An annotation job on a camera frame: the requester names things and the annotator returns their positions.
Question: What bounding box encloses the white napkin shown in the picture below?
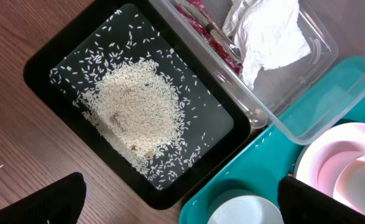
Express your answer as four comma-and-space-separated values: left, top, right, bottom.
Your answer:
222, 0, 311, 90

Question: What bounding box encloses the clear plastic bin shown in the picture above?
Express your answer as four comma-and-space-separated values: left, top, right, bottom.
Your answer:
152, 0, 365, 145

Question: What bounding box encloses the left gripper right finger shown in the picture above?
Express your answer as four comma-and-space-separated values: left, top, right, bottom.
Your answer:
277, 176, 365, 224

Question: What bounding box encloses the red snack wrapper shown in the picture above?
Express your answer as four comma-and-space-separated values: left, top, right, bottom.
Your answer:
174, 0, 243, 76

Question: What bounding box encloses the teal serving tray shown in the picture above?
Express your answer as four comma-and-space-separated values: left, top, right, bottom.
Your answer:
178, 55, 365, 224

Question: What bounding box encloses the pink plate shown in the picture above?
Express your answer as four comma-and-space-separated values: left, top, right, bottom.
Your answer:
294, 123, 365, 190

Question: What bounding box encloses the white bowl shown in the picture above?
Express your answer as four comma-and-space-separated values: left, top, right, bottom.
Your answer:
207, 195, 284, 224

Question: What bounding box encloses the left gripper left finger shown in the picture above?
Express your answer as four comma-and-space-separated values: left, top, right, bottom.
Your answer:
0, 172, 86, 224

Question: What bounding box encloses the black plastic tray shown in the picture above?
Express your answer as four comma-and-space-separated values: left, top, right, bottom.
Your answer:
24, 0, 251, 210

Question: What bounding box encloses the cream cup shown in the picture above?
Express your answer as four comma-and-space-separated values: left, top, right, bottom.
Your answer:
333, 160, 365, 215

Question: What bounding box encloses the pink small bowl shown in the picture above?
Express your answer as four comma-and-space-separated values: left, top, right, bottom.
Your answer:
317, 151, 365, 198

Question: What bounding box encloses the white rice pile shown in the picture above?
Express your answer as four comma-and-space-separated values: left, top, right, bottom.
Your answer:
49, 9, 223, 191

